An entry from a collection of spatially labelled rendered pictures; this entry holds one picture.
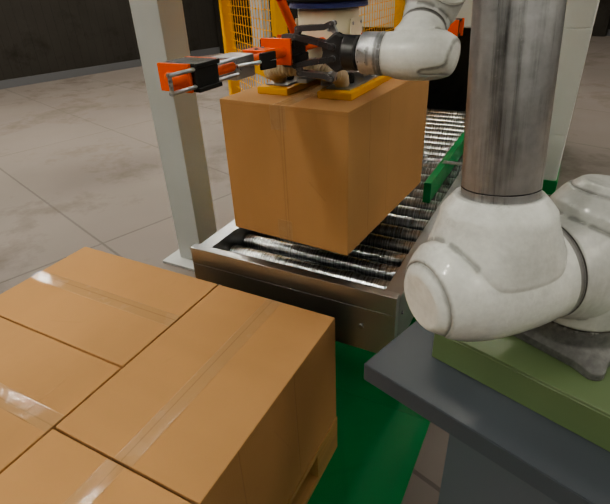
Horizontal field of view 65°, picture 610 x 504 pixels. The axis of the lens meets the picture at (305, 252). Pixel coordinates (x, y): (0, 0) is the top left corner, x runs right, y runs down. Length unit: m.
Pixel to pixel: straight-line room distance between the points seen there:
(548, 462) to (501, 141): 0.46
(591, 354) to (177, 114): 1.97
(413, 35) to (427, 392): 0.70
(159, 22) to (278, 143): 1.14
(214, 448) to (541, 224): 0.75
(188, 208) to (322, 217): 1.32
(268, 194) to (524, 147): 0.90
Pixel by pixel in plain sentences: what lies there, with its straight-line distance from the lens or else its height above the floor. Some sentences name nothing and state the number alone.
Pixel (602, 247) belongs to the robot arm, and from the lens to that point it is 0.77.
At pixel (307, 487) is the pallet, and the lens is 1.61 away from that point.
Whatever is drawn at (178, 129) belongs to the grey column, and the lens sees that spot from 2.39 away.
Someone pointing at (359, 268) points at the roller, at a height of 0.53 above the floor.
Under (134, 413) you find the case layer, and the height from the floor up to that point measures 0.54.
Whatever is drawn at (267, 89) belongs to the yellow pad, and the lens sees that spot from 1.41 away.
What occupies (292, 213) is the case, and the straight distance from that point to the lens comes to 1.37.
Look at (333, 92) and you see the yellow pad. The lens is 1.31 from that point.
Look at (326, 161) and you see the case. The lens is 1.25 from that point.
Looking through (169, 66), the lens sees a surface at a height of 1.23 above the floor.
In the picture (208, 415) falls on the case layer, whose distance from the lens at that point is 1.12.
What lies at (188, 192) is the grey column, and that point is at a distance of 2.50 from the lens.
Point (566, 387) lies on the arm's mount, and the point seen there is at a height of 0.82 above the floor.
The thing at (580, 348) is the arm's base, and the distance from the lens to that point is 0.88.
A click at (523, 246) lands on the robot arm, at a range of 0.64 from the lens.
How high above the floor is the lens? 1.37
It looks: 30 degrees down
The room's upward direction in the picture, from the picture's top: 3 degrees counter-clockwise
